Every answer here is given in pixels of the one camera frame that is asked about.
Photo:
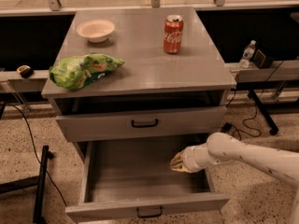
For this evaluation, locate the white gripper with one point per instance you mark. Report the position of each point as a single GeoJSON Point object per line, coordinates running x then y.
{"type": "Point", "coordinates": [189, 160]}

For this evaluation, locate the grey drawer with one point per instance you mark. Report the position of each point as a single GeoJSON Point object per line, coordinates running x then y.
{"type": "Point", "coordinates": [134, 124]}
{"type": "Point", "coordinates": [132, 178]}

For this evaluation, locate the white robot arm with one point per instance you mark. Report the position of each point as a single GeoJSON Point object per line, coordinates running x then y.
{"type": "Point", "coordinates": [222, 148]}

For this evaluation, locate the grey top drawer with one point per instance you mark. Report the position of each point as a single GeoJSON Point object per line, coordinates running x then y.
{"type": "Point", "coordinates": [134, 124]}

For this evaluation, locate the grey drawer cabinet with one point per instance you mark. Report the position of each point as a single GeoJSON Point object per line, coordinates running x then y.
{"type": "Point", "coordinates": [150, 79]}

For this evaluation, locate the black stand leg right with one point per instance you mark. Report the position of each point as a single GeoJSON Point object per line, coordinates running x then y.
{"type": "Point", "coordinates": [273, 127]}

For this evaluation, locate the clear water bottle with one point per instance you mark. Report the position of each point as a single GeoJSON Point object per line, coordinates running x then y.
{"type": "Point", "coordinates": [247, 54]}

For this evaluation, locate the small black box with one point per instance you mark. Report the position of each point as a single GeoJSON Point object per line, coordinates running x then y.
{"type": "Point", "coordinates": [262, 60]}

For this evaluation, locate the green chip bag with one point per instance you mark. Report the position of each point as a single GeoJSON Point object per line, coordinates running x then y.
{"type": "Point", "coordinates": [77, 72]}

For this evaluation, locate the black floor stand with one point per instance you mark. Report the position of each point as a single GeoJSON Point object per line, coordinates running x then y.
{"type": "Point", "coordinates": [38, 181]}

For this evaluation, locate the red cola can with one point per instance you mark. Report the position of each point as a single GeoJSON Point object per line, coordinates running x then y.
{"type": "Point", "coordinates": [173, 29]}

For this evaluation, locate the white bowl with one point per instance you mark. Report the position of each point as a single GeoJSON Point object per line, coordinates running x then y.
{"type": "Point", "coordinates": [96, 31]}

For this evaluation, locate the black yellow tape measure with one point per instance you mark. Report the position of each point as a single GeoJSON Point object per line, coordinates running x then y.
{"type": "Point", "coordinates": [25, 71]}

